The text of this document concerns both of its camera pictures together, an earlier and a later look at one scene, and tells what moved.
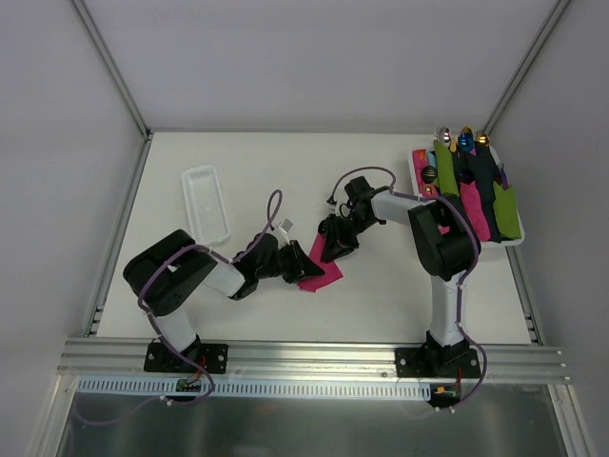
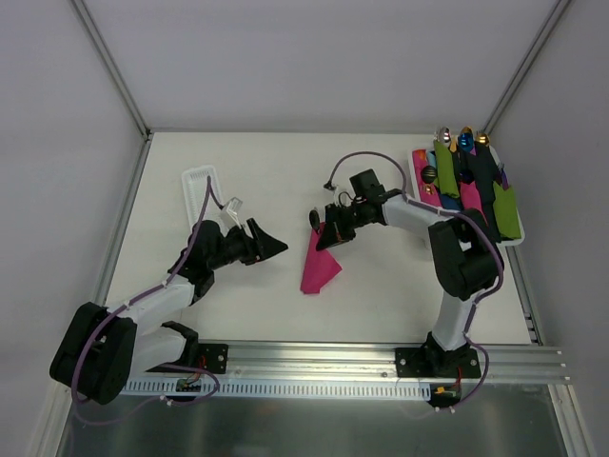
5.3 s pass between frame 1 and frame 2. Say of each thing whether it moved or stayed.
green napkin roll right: stayed
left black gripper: moved
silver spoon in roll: stayed
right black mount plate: stayed
